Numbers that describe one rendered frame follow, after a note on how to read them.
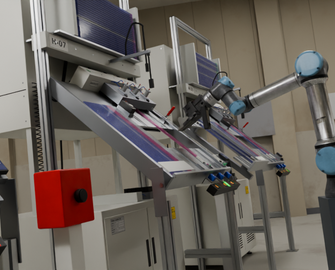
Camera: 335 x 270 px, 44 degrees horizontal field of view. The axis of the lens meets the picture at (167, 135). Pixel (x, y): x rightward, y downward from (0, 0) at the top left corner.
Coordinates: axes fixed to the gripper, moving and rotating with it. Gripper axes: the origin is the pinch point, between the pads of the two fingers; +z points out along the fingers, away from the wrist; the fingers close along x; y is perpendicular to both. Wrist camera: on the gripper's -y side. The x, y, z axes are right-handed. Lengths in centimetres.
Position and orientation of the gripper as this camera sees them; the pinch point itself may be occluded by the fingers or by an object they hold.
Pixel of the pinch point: (181, 130)
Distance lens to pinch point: 211.4
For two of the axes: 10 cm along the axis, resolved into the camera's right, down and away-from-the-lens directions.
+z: -7.0, 6.4, 3.2
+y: -5.7, -7.6, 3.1
